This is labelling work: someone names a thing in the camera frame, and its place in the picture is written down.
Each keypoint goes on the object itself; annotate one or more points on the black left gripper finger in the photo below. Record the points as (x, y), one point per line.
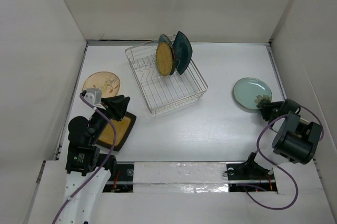
(119, 106)
(110, 110)

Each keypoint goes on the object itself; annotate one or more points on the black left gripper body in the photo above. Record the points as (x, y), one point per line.
(100, 122)

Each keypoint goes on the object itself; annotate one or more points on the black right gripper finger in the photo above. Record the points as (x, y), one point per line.
(272, 105)
(267, 114)

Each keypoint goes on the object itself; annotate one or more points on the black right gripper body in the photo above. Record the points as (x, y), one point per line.
(276, 111)

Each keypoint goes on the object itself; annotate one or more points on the woven bamboo round plate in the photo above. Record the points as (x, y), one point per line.
(164, 59)

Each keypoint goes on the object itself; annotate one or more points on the dark teal round plate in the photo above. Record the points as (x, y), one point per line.
(165, 38)

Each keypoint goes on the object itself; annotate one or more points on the dark teal square plate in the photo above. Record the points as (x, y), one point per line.
(183, 52)

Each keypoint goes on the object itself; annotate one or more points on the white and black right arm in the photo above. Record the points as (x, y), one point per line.
(296, 140)

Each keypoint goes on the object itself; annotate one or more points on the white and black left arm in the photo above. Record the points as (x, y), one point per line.
(87, 169)

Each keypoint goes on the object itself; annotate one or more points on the brown square plate black rim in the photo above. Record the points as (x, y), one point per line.
(123, 129)

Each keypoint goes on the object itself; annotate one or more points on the beige plate with orange leaves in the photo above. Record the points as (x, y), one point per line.
(108, 83)

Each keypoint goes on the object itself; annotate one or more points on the light blue flower plate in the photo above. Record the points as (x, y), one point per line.
(252, 93)

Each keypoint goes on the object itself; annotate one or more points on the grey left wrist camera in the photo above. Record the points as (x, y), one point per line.
(93, 96)

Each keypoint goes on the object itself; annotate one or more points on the metal wire dish rack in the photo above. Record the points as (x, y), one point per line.
(163, 93)

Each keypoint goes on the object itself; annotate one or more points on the metal rail at table front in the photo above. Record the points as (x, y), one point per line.
(187, 180)

